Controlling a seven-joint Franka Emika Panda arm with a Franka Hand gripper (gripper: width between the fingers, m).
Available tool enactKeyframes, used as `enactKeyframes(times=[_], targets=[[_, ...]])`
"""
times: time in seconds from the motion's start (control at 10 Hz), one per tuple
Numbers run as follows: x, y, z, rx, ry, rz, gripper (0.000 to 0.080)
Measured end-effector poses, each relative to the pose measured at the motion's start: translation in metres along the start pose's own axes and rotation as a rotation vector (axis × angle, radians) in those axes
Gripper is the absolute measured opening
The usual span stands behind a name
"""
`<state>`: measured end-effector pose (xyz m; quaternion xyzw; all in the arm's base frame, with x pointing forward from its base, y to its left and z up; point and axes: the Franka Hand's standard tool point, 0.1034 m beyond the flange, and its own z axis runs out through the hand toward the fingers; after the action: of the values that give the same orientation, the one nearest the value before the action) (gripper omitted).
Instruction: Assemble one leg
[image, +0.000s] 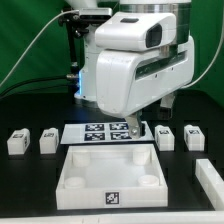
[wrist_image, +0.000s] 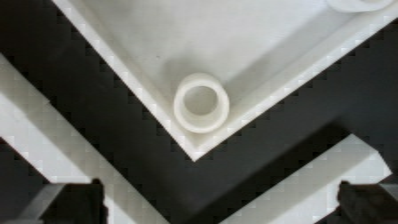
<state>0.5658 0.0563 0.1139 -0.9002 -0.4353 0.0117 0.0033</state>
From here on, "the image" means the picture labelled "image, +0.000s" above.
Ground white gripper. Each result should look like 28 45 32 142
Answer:
96 37 194 139

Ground white square table top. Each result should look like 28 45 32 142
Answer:
56 144 168 210

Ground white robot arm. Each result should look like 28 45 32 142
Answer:
65 0 194 138

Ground white sheet with markers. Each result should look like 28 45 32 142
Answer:
59 121 155 146

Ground white obstacle bar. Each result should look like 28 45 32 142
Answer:
195 159 224 211

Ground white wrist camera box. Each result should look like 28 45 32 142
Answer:
95 12 177 51

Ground white cable right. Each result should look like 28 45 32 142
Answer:
181 29 224 90

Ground white cable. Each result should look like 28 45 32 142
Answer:
181 29 224 90
0 9 80 89

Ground black camera stand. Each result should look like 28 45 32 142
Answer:
58 13 88 81

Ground grey camera on stand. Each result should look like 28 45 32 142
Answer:
79 8 112 23

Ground white cable left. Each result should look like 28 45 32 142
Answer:
0 9 80 89

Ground black cable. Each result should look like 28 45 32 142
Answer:
0 74 80 100

